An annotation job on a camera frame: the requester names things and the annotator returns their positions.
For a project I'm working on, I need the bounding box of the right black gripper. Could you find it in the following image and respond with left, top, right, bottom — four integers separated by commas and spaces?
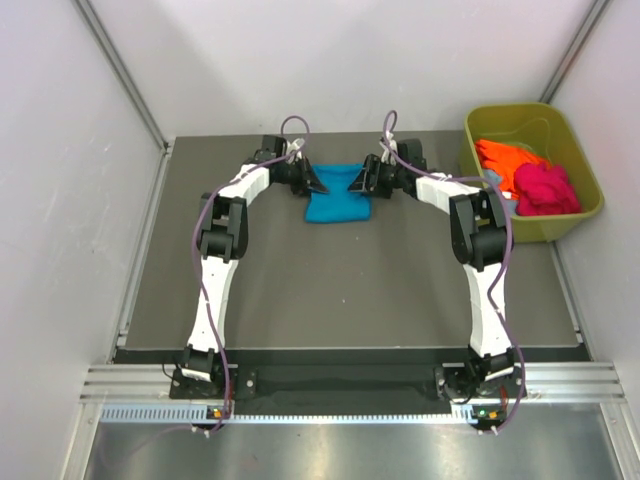
347, 155, 406, 200

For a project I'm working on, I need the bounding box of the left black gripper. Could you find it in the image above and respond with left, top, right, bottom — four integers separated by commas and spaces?
277, 156, 328, 197

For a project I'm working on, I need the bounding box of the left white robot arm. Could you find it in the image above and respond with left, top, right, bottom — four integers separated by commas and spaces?
179, 135, 328, 403

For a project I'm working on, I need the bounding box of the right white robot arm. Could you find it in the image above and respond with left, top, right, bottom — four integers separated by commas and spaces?
348, 133, 517, 401

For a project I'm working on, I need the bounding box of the orange t shirt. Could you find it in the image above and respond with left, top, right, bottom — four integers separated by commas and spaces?
475, 139, 551, 198

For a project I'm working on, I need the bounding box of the grey blue t shirt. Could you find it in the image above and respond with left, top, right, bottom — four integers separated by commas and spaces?
483, 169, 518, 215

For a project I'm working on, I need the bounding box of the magenta t shirt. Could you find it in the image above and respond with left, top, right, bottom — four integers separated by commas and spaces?
515, 164, 582, 217

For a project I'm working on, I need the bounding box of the olive green plastic bin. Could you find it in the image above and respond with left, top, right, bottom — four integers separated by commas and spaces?
459, 103, 604, 243

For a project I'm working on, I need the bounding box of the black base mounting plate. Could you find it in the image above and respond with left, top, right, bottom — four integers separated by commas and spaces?
169, 362, 526, 401

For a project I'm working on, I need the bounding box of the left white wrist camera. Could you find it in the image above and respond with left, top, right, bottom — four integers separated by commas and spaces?
285, 137, 306, 163

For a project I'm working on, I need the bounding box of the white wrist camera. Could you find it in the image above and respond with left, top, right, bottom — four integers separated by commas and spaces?
379, 132, 398, 165
285, 137, 306, 163

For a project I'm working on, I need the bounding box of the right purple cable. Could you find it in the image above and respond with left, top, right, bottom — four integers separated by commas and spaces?
380, 109, 527, 434

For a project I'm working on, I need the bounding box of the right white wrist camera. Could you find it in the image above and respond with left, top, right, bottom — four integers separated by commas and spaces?
379, 132, 398, 165

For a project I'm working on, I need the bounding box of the grey slotted cable duct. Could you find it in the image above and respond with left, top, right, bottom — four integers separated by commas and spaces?
100, 404, 501, 426

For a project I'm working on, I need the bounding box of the left corner aluminium post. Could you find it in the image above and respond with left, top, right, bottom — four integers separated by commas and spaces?
71, 0, 169, 151

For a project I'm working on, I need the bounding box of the corner aluminium post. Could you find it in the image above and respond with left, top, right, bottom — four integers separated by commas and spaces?
539, 0, 613, 104
71, 0, 169, 151

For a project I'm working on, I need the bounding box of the right corner aluminium post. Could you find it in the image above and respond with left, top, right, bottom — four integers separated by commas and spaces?
539, 0, 613, 104

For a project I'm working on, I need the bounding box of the aluminium frame rail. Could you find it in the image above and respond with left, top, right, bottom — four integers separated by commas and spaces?
80, 362, 625, 403

